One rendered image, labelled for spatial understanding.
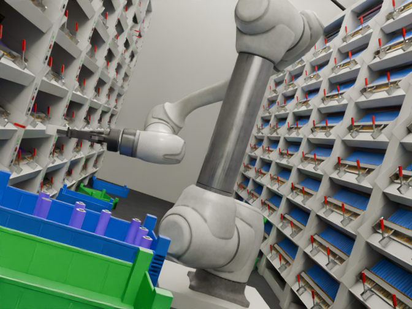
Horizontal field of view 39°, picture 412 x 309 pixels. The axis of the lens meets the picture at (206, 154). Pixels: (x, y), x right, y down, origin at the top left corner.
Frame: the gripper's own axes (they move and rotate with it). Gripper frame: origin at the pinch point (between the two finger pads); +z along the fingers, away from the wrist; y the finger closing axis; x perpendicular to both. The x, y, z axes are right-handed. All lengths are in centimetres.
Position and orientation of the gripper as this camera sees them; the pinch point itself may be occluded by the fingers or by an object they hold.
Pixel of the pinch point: (57, 130)
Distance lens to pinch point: 193.8
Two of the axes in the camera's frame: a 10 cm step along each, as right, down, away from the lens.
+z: -9.8, -1.7, -0.7
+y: -0.7, -0.4, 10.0
